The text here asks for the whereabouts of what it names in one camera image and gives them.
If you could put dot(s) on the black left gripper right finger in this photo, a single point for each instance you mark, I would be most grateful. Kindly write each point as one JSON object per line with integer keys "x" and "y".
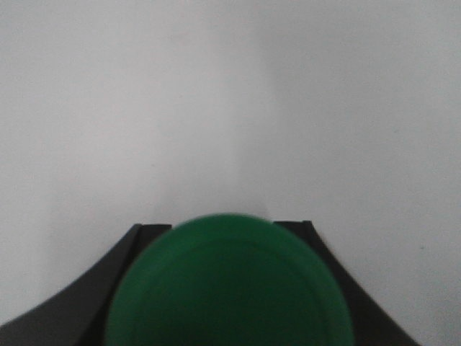
{"x": 371, "y": 324}

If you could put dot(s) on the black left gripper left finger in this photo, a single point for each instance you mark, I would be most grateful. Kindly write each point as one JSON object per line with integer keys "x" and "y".
{"x": 76, "y": 315}

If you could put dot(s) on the green mushroom push button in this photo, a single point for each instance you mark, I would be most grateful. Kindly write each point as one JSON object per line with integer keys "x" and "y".
{"x": 228, "y": 279}

